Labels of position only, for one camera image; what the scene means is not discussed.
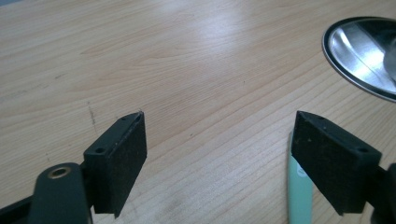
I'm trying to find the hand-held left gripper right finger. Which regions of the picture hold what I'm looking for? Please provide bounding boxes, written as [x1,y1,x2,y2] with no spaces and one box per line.
[290,110,383,217]

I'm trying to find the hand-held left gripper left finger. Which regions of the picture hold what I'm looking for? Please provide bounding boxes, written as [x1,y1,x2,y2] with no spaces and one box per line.
[82,111,148,218]

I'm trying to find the light green flat stick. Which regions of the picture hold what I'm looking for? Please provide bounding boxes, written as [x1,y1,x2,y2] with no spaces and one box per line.
[287,132,314,224]

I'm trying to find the round metal plate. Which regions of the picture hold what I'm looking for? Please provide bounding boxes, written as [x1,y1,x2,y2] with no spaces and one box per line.
[321,16,396,104]

